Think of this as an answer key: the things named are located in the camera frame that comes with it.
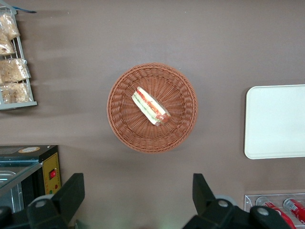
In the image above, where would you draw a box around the grey wire rack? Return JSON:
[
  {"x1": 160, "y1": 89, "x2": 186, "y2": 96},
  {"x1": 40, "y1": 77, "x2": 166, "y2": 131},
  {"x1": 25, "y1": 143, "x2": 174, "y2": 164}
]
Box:
[{"x1": 0, "y1": 6, "x2": 38, "y2": 110}]

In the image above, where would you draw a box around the clear acrylic bottle rack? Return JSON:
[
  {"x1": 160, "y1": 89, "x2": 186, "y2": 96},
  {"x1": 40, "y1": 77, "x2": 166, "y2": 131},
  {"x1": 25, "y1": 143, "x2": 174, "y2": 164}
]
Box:
[{"x1": 244, "y1": 193, "x2": 305, "y2": 229}]

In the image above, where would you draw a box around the blue tape strip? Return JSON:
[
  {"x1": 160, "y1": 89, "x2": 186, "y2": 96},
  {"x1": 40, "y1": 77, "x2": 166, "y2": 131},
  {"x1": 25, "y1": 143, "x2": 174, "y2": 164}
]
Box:
[{"x1": 14, "y1": 6, "x2": 37, "y2": 14}]

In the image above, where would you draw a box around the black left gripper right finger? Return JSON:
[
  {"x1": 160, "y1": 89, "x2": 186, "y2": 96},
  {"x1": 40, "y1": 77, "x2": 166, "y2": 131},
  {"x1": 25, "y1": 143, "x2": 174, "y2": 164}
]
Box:
[{"x1": 182, "y1": 173, "x2": 296, "y2": 229}]

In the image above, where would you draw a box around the round brown wicker basket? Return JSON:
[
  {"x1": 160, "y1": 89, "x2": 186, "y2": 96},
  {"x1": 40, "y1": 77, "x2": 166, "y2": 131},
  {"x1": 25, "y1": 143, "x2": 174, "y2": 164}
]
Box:
[{"x1": 106, "y1": 62, "x2": 199, "y2": 154}]

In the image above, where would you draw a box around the red cola bottle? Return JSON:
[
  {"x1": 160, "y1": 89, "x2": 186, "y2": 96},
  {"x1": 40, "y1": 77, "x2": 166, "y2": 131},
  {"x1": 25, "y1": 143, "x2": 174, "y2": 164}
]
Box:
[
  {"x1": 283, "y1": 198, "x2": 305, "y2": 219},
  {"x1": 256, "y1": 197, "x2": 297, "y2": 229}
]

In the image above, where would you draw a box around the clear bag of bread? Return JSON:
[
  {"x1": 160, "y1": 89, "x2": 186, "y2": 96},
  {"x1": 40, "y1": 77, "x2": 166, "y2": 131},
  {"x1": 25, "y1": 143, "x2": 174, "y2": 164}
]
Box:
[
  {"x1": 0, "y1": 33, "x2": 17, "y2": 56},
  {"x1": 0, "y1": 13, "x2": 20, "y2": 40},
  {"x1": 0, "y1": 58, "x2": 31, "y2": 84},
  {"x1": 0, "y1": 82, "x2": 31, "y2": 104}
]

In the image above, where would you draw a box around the cream plastic tray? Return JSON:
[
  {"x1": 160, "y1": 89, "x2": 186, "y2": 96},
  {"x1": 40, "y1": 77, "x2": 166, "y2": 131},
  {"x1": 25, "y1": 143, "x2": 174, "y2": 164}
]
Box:
[{"x1": 244, "y1": 84, "x2": 305, "y2": 160}]

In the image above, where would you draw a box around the wrapped triangle sandwich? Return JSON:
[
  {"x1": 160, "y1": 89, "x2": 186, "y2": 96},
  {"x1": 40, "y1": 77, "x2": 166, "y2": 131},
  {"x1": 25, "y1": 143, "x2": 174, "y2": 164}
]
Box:
[{"x1": 132, "y1": 87, "x2": 172, "y2": 127}]

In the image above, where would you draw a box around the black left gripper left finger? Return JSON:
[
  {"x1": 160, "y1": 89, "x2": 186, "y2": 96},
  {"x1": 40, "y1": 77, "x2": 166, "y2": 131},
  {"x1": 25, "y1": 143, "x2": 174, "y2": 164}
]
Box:
[{"x1": 0, "y1": 173, "x2": 85, "y2": 229}]

